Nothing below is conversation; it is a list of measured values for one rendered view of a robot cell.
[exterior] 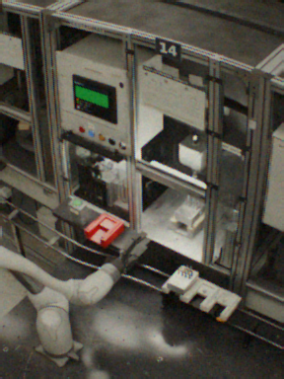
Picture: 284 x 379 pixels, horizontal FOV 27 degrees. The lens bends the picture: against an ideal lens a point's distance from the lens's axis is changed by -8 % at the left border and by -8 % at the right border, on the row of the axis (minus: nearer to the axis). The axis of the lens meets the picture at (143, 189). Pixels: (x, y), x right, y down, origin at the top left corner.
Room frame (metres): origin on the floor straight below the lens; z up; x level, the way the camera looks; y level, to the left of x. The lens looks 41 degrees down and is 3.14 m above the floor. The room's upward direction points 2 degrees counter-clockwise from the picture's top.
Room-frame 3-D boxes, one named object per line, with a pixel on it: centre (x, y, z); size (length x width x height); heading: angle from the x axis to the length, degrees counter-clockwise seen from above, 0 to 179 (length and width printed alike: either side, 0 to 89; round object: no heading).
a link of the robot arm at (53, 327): (1.64, 0.44, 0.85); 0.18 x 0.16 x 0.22; 6
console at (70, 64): (2.45, 0.15, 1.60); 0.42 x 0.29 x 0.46; 53
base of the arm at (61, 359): (1.62, 0.42, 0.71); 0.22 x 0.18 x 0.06; 53
